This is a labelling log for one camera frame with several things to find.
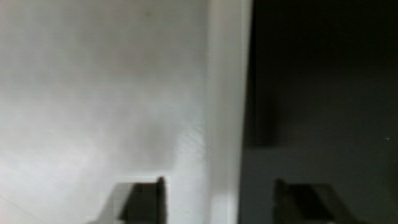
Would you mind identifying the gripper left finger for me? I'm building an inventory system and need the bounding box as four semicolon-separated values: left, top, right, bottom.
119;177;167;224

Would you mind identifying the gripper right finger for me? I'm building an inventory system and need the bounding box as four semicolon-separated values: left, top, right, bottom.
272;179;355;224

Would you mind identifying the white desk top tray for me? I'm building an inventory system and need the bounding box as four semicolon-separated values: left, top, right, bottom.
0;0;252;224

